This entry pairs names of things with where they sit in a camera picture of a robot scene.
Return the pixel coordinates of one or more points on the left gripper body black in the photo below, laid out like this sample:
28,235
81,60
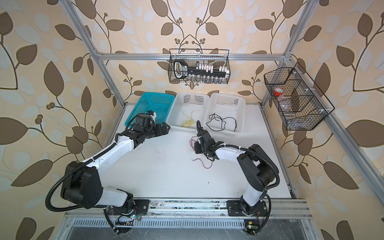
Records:
157,131

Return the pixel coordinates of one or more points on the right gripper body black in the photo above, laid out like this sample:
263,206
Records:
199,148

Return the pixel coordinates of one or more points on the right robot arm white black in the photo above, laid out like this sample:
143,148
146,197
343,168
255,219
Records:
260,171

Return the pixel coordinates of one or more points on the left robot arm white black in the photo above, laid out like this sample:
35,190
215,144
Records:
81,185

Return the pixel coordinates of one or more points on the teal plastic basket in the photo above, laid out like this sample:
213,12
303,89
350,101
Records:
158,103

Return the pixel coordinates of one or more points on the right white plastic basket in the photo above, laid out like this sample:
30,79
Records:
226,114

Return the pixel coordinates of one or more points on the white plastic basket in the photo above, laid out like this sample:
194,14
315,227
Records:
226,114
187,109

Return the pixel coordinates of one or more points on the middle white plastic basket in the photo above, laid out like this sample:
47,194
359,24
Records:
187,109

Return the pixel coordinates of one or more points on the black tool with vials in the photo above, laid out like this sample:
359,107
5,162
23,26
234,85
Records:
182,70

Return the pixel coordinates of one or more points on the red capped item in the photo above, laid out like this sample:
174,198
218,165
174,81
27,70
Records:
278,92

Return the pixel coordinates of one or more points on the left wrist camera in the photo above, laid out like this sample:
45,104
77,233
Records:
153,115

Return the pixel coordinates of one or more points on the back black wire basket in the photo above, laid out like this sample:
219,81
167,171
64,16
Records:
216,57

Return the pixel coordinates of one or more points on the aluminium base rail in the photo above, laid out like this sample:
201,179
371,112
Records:
192,214

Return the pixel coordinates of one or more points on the side black wire basket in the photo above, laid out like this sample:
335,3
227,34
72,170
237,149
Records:
302,105

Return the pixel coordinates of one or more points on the aluminium frame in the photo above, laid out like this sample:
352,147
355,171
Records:
371,175

